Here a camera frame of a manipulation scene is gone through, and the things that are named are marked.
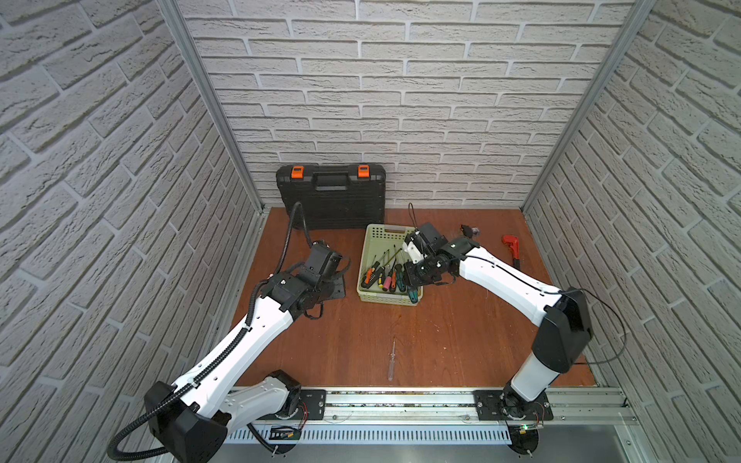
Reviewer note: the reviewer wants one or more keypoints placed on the pink handled screwdriver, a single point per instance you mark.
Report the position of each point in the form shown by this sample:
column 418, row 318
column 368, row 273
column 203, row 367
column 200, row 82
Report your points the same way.
column 386, row 282

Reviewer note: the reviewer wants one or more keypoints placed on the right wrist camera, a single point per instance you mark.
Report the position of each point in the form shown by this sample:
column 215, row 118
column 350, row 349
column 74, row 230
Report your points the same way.
column 414, row 246

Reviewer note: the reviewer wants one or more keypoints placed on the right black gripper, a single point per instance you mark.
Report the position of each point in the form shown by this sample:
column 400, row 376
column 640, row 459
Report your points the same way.
column 414, row 280

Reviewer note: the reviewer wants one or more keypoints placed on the red pipe wrench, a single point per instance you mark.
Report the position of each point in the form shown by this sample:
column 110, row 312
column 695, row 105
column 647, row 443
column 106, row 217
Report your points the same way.
column 512, row 242

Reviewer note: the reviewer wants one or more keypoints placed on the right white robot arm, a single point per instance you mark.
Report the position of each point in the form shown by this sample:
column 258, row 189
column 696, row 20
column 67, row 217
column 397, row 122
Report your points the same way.
column 561, row 315

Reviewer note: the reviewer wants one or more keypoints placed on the red black screwdriver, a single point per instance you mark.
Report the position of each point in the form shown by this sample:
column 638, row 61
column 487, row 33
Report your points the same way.
column 394, row 276

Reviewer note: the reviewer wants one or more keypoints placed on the light green perforated bin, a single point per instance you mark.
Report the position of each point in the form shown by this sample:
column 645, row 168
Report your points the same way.
column 384, row 244

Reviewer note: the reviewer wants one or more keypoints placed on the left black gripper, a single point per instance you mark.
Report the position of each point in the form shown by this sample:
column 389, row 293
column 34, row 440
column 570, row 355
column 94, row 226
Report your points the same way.
column 330, row 286

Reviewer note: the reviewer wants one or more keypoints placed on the small black metal part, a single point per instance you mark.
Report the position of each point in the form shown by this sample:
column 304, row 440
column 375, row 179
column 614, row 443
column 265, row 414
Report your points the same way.
column 470, row 232

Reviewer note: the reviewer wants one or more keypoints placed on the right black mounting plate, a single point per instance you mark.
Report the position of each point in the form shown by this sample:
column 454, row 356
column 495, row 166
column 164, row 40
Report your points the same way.
column 492, row 405

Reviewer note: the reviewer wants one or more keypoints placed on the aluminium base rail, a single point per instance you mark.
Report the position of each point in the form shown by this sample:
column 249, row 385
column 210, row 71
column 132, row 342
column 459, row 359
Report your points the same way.
column 386, row 406

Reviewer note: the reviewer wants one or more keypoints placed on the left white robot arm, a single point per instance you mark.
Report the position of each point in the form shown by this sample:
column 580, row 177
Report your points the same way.
column 193, row 416

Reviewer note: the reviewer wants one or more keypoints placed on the small clear slim screwdriver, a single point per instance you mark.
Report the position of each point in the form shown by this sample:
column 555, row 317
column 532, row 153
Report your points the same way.
column 392, row 362

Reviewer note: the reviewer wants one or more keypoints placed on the small green black screwdriver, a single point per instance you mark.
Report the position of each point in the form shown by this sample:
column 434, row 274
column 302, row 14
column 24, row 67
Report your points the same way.
column 401, row 281

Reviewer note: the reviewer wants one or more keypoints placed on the orange black screwdriver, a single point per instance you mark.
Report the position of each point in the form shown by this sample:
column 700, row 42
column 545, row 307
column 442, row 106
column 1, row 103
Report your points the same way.
column 375, row 275

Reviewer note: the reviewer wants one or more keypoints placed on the black mounting plate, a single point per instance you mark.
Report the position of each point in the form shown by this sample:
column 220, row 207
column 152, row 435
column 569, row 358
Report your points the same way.
column 492, row 405
column 310, row 402

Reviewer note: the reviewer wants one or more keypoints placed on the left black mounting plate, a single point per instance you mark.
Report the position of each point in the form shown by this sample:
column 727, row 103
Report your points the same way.
column 310, row 402

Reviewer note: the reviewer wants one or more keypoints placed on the black plastic tool case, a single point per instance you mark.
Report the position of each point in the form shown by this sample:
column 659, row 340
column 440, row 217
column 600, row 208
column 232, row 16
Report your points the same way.
column 334, row 197

